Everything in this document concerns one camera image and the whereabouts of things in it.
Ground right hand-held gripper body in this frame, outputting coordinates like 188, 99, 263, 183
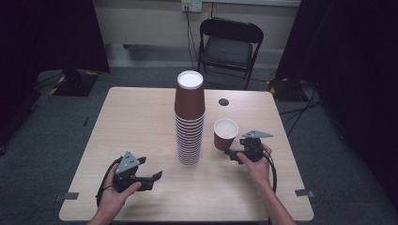
238, 129, 274, 163

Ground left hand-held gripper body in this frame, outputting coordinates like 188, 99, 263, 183
112, 151, 155, 193

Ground single brown paper cup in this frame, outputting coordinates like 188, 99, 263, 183
213, 118, 240, 152

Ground stack of brown paper cups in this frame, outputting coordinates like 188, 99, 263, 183
173, 69, 207, 167

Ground person's right hand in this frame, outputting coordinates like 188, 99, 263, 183
236, 142, 274, 189

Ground person's left hand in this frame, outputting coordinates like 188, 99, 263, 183
98, 168, 143, 218

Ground grey tape strip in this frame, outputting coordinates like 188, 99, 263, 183
294, 188, 315, 199
54, 191, 80, 203

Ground black stand base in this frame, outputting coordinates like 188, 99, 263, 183
49, 68, 100, 98
267, 78, 314, 103

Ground black folding chair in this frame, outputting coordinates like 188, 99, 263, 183
197, 17, 265, 91

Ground black curtain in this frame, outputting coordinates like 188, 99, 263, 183
0, 0, 111, 148
275, 0, 398, 211

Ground left hand-held gripper cable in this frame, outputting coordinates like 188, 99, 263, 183
95, 156, 124, 207

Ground hand-held gripper cable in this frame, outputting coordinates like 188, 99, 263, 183
95, 156, 124, 207
263, 149, 279, 194

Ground right hand-held gripper cable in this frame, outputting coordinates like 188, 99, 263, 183
263, 149, 279, 194

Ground black floor cables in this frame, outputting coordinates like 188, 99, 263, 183
278, 80, 324, 139

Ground black wall socket cable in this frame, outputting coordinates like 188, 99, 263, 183
184, 6, 201, 66

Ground white wall socket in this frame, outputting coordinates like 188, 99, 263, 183
181, 0, 204, 14

